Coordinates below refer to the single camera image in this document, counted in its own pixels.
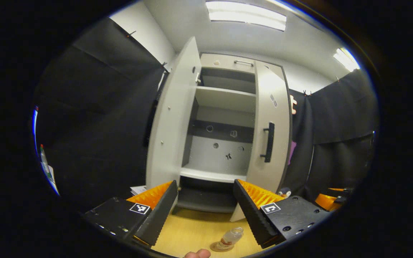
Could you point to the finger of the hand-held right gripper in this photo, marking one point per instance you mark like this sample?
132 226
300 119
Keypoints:
324 202
342 195

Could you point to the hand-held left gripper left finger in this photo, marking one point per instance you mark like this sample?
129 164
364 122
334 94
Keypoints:
160 215

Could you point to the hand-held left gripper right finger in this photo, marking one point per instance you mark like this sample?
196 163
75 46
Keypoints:
253 215

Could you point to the clear plastic bottle red label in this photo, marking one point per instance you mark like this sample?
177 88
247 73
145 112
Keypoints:
232 235

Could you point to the white cabinet door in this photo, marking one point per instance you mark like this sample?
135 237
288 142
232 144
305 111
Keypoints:
174 118
274 107

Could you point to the white cabinet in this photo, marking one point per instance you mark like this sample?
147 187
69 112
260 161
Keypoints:
221 154

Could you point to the white cabinet drawer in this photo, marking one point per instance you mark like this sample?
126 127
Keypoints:
224 62

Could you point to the small white box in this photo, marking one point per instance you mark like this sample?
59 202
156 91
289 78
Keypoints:
138 190

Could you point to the small plush toy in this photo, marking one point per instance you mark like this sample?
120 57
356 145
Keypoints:
285 193

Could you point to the black backdrop cloth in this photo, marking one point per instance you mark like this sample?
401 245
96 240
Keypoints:
102 125

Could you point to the white printed board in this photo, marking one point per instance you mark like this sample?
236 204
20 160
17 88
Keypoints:
47 172

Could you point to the small ceiling light panel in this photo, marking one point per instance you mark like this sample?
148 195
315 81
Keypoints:
346 59

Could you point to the long ceiling light panel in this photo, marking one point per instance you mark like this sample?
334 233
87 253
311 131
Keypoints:
246 16

